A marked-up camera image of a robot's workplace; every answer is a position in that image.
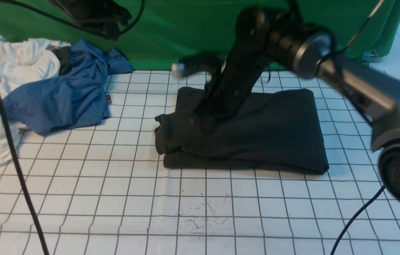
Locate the metal binder clip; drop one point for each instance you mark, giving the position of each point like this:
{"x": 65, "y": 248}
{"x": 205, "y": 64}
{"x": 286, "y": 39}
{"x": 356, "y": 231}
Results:
{"x": 369, "y": 56}

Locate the white grid table mat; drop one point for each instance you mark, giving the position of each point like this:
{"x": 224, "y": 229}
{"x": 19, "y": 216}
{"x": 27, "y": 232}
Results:
{"x": 103, "y": 190}

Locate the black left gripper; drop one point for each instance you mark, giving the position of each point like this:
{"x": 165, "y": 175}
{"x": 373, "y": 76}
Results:
{"x": 101, "y": 17}

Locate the blue crumpled shirt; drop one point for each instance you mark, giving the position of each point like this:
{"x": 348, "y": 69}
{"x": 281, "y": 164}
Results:
{"x": 68, "y": 101}

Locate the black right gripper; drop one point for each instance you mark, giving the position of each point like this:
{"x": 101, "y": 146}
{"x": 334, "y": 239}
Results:
{"x": 254, "y": 49}

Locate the dark gray long-sleeved shirt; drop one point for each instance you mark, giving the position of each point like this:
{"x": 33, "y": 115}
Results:
{"x": 273, "y": 131}

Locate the white crumpled shirt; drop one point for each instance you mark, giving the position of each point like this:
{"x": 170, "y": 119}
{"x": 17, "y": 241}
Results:
{"x": 22, "y": 63}

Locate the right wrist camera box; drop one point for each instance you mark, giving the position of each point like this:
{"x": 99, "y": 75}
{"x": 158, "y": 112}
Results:
{"x": 206, "y": 61}

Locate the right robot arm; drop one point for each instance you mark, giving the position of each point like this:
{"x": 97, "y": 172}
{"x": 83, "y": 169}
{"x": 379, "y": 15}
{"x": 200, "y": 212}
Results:
{"x": 309, "y": 51}

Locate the green backdrop cloth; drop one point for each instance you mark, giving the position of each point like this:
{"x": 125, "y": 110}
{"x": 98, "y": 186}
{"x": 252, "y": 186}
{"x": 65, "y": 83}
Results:
{"x": 170, "y": 29}

